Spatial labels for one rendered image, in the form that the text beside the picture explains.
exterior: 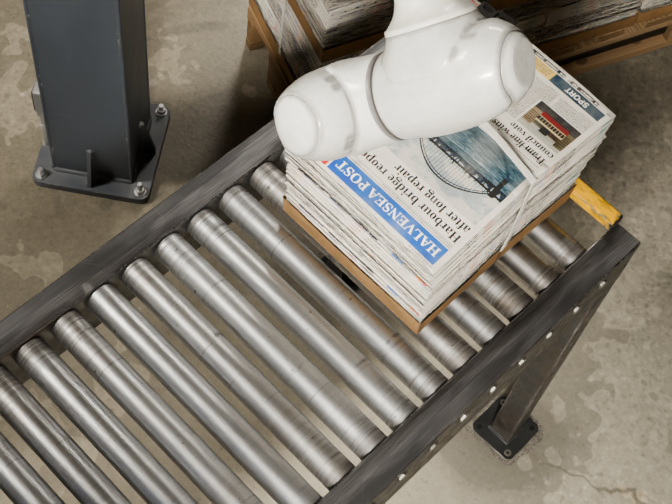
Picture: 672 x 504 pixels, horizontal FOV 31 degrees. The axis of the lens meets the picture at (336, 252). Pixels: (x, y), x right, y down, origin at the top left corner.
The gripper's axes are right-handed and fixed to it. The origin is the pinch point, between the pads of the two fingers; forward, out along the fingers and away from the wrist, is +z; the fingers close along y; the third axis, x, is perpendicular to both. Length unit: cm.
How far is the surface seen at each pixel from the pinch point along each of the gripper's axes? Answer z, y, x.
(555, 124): 10.2, 4.8, 11.3
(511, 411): 56, 82, 27
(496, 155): 0.3, 9.3, 9.4
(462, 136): -0.7, 10.0, 4.1
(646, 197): 126, 60, 12
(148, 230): -19, 47, -24
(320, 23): 57, 44, -52
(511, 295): 10.2, 31.0, 21.0
